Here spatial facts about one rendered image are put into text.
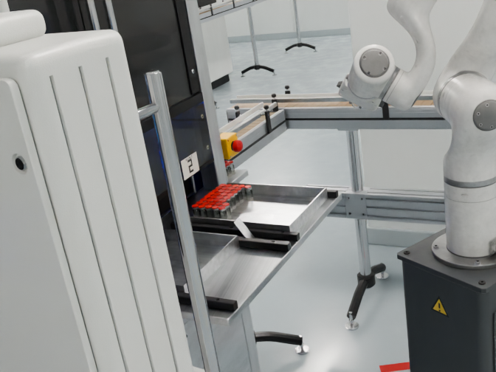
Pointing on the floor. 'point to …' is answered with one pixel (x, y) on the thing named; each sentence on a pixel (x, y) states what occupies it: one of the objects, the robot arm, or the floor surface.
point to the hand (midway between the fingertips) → (358, 99)
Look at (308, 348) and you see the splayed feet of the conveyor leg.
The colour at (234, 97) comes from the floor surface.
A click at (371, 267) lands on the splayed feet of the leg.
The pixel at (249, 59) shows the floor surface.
